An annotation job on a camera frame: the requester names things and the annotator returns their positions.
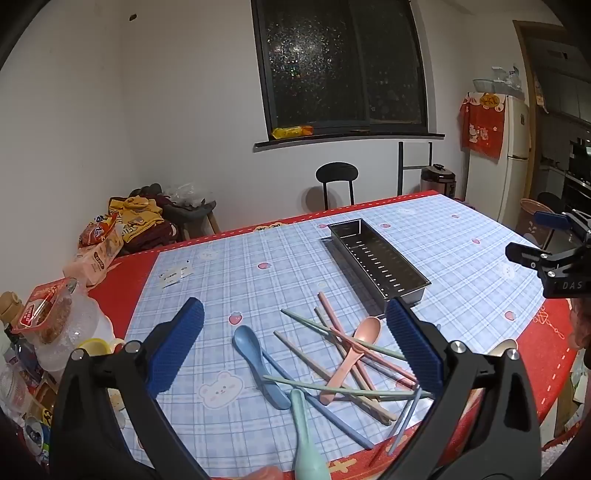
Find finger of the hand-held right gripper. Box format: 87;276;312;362
505;241;553;278
532;208;591;241

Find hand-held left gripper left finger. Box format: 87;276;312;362
50;296;212;480

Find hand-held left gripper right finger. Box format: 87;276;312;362
368;298;543;480

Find pink chopstick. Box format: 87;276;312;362
329;327;419;384
317;292;377;393

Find pink spoon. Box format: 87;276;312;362
318;316;383;406

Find blue spoon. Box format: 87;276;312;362
232;324;293;412

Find blue chopstick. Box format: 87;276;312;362
261;351;376;450
387;387;423;457

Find beige spoon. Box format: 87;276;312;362
487;338;520;358

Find metal utensil tray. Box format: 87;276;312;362
322;219;432;317

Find green chopstick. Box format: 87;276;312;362
281;308;407;361
262;374;435;400

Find green spoon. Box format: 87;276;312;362
288;389;331;480

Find person's right hand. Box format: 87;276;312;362
569;298;591;350

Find pink plastic bin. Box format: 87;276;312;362
519;198;555;247

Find white paper labels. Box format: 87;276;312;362
157;261;195;289

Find yellow cup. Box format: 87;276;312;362
76;338;125;357

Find white fridge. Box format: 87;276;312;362
466;92;532;227

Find clear plastic bottle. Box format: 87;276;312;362
34;295;114;370

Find dark red clothes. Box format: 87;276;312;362
122;194;181;252

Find red printed towel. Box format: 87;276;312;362
458;92;506;160

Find beige snack packet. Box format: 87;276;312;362
76;226;125;282

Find dark rice cooker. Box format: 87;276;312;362
419;164;457;200

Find pink box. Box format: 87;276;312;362
65;258;100;288

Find dark stool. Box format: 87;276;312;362
161;198;220;241

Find kitchen cabinets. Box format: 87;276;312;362
526;37;591;217

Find blue plaid tablecloth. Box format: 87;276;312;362
85;190;580;480

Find yellow printed fabric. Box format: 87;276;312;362
108;196;164;241

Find red label plastic container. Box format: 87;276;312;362
9;277;79;344

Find orange snack bag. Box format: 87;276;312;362
78;212;121;247

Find clear plastic bag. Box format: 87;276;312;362
164;184;206;208

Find metal can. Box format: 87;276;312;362
23;415;51;457

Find brown cap bottle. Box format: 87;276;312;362
0;291;24;324

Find black round chair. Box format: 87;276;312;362
316;162;359;210

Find black windowsill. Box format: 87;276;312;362
253;133;445;154

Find yellow snack packet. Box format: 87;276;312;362
271;124;315;140

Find dark window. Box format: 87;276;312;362
250;0;430;139

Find black metal frame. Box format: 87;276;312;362
397;141;435;197

